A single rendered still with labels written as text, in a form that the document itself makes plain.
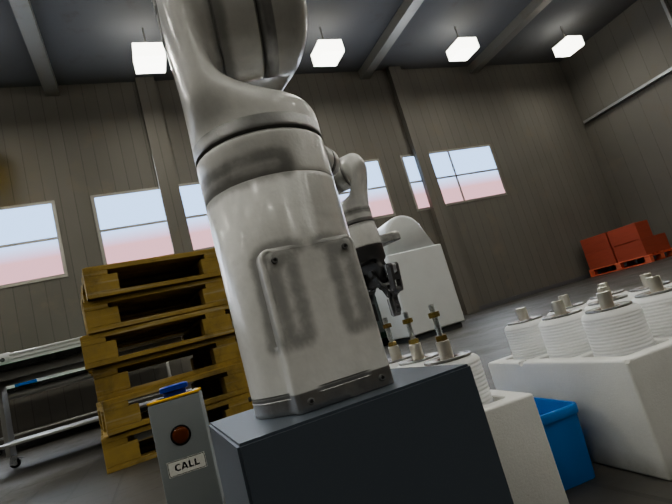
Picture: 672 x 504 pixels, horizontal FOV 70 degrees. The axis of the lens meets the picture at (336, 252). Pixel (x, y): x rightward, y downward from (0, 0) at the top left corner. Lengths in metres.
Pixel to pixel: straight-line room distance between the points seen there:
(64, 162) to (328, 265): 8.51
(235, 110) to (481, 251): 10.04
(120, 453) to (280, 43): 2.40
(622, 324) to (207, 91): 0.76
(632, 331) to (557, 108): 12.57
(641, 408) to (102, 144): 8.49
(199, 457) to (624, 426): 0.65
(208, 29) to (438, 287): 5.58
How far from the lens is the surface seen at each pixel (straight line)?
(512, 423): 0.75
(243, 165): 0.31
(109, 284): 2.66
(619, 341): 0.92
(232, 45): 0.37
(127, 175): 8.60
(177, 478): 0.74
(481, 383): 0.77
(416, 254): 5.81
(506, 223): 10.92
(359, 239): 0.98
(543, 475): 0.79
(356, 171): 1.01
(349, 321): 0.29
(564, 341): 1.01
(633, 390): 0.88
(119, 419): 2.61
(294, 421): 0.26
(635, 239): 11.14
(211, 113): 0.32
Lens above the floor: 0.34
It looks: 9 degrees up
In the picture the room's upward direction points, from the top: 16 degrees counter-clockwise
